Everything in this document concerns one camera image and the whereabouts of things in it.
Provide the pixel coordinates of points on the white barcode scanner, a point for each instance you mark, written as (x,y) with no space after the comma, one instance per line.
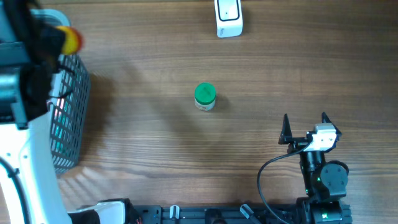
(229,18)

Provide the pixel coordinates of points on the green lid jar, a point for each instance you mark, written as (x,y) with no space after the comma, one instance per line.
(205,96)

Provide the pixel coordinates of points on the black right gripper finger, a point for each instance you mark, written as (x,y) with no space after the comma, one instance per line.
(286,133)
(326,119)

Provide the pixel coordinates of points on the grey plastic mesh basket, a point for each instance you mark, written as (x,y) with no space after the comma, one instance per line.
(67,112)

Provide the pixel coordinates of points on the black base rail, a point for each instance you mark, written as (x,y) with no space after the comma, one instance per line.
(245,213)

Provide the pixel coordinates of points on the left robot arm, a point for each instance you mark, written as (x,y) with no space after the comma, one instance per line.
(44,94)

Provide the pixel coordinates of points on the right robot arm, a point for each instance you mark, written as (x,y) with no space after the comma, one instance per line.
(325,182)

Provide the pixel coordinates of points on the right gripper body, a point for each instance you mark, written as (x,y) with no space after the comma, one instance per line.
(301,144)

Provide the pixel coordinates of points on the red yellow sauce bottle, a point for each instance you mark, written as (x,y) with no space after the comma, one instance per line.
(73,40)

